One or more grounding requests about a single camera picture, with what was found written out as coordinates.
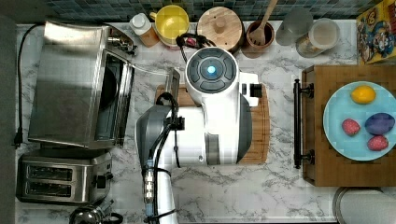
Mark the brown utensil holder cup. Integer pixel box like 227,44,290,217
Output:
246,21,275,50

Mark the round steel sink rim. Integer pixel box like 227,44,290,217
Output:
332,188,396,224

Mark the glass oven door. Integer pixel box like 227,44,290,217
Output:
133,64,180,99

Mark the stainless steel toaster oven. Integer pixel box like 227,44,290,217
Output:
28,21,136,149

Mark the yellow mug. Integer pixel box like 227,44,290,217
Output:
149,5,190,46

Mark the red strawberry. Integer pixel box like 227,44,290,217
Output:
342,119,361,136
367,135,389,151

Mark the purple plum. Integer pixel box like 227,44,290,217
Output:
364,113,395,135

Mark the frosted grey glass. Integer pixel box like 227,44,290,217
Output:
276,7,313,46

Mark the lower red strawberry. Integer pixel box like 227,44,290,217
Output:
367,135,389,151

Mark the yellow cereal box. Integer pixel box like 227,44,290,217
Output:
357,0,396,64

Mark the black oven power cord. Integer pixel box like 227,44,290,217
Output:
11,23,42,149

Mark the clear lidded jar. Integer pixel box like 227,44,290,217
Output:
296,18,340,58

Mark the wooden spoon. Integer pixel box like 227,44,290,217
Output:
249,0,278,46

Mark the shiny steel kettle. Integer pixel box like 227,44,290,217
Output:
68,200,123,224

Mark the upper red strawberry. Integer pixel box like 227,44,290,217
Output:
342,119,361,136

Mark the yellow lemon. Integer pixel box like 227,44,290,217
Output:
350,85,376,105

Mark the wooden cutting board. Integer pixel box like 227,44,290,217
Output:
155,84,269,170

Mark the round wooden lid jar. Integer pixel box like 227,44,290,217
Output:
196,7,245,53

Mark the silver two-slot toaster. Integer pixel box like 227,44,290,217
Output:
16,151,113,205

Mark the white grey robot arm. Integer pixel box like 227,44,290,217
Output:
135,47,262,224

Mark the bamboo tray with black handle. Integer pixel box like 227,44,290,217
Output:
294,65,396,187

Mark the white cap spice bottle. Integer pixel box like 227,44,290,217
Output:
129,13,160,48

